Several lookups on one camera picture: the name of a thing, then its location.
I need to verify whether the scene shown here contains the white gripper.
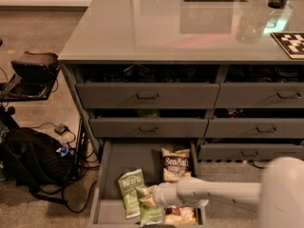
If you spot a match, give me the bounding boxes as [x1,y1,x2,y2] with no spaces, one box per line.
[139,182,179,208]

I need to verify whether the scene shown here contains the green jalapeno chip bag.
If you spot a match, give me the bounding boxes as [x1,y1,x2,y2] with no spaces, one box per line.
[136,186,162,227]
[118,169,144,219]

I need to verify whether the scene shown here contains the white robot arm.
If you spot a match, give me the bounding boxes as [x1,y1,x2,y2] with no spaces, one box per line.
[140,157,304,228]

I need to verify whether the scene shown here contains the front brown sea salt bag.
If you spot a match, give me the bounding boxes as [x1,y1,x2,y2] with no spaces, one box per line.
[164,206,197,225]

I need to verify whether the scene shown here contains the brown sea salt bag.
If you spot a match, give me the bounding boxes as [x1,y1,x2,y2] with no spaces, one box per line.
[161,148,192,182]
[164,206,197,225]

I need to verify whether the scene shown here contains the rear brown sea salt bag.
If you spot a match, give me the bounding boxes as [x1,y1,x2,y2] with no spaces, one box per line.
[161,148,192,182]

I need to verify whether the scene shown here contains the open bottom left drawer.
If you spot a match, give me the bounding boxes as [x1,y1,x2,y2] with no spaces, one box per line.
[88,140,198,228]

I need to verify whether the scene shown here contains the middle left grey drawer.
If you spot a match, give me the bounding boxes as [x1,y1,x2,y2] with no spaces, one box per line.
[89,118,208,138]

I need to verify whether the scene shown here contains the middle right grey drawer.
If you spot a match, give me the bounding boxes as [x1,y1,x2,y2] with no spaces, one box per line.
[205,118,304,139]

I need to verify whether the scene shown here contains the top left grey drawer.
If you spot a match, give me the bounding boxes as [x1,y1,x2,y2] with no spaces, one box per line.
[75,83,219,109]

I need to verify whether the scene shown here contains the top right grey drawer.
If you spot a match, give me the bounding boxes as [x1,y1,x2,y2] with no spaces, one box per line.
[215,83,304,108]

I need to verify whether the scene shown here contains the black power adapter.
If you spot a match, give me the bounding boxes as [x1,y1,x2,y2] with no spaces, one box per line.
[54,123,68,136]

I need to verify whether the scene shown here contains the black backpack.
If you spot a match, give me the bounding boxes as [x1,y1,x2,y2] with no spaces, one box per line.
[1,128,73,205]

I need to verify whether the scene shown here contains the checkered fiducial marker board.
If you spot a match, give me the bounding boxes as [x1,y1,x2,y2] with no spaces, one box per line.
[271,31,304,60]

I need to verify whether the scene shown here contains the black floor cable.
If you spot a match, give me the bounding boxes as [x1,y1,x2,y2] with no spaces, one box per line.
[61,180,98,214]

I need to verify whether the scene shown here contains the grey cabinet frame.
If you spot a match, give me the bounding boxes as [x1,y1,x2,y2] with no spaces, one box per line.
[60,0,304,154]

